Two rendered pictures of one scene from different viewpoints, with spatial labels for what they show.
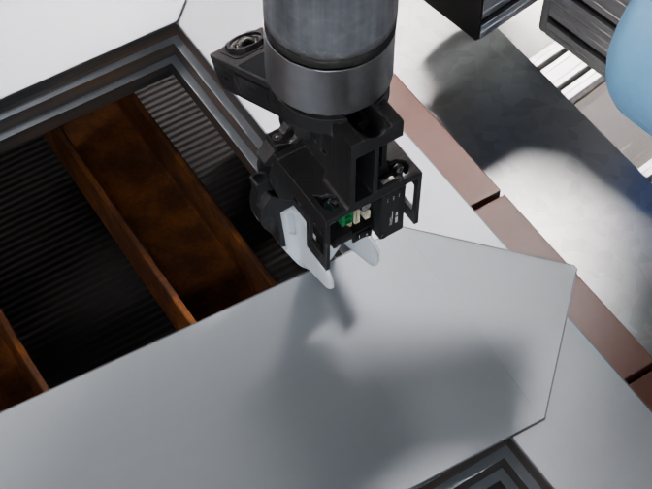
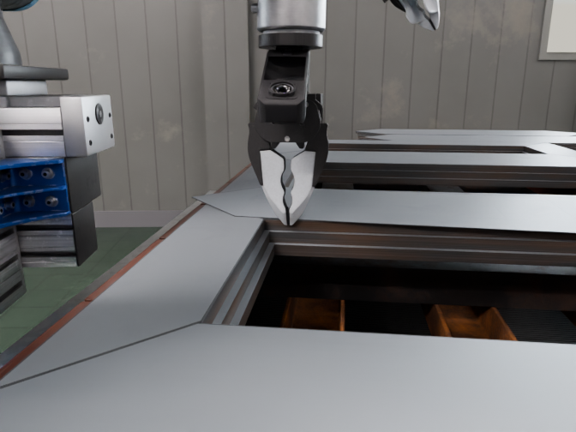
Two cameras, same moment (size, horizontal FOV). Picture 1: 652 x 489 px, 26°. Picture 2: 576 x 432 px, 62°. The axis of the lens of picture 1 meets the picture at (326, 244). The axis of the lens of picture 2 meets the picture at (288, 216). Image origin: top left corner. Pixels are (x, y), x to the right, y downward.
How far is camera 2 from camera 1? 1.25 m
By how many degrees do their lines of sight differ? 103
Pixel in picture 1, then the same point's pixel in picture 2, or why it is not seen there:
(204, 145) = not seen: outside the picture
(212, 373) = (380, 213)
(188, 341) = (382, 220)
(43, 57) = (363, 350)
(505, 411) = not seen: hidden behind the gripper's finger
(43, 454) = (483, 219)
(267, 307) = (332, 218)
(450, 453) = not seen: hidden behind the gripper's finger
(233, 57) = (298, 86)
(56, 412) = (471, 223)
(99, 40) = (288, 339)
